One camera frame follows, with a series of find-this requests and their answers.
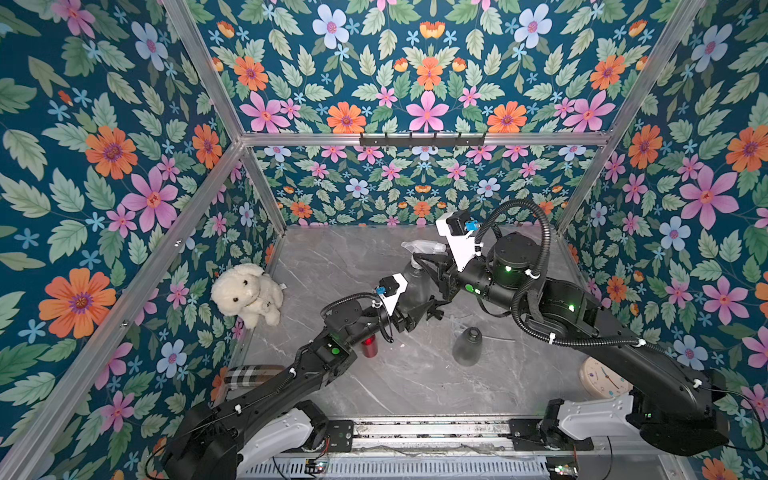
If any black hook rail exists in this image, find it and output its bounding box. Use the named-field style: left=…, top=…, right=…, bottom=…
left=358, top=132, right=486, bottom=148

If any white plush teddy bear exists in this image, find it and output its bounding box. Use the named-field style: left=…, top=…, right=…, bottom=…
left=210, top=263, right=285, bottom=330

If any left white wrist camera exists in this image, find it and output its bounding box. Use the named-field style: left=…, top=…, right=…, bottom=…
left=375, top=273, right=408, bottom=316

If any plaid fabric cloth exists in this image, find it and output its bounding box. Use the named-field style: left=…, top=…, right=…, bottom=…
left=223, top=364, right=284, bottom=393

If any grey translucent spray bottle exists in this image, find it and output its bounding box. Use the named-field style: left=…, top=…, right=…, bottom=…
left=398, top=260, right=432, bottom=314

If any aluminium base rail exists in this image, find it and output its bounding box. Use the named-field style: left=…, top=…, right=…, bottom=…
left=185, top=415, right=685, bottom=460

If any aluminium frame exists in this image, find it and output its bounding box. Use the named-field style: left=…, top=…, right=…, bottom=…
left=1, top=1, right=687, bottom=479

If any round beige wall clock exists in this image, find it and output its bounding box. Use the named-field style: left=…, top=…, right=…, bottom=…
left=579, top=357, right=633, bottom=399

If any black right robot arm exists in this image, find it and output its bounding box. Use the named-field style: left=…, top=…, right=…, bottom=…
left=413, top=200, right=729, bottom=456

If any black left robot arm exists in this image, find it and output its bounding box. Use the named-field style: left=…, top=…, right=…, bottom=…
left=160, top=292, right=443, bottom=479

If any white spray nozzle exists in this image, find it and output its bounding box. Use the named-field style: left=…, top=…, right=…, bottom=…
left=401, top=239, right=447, bottom=270

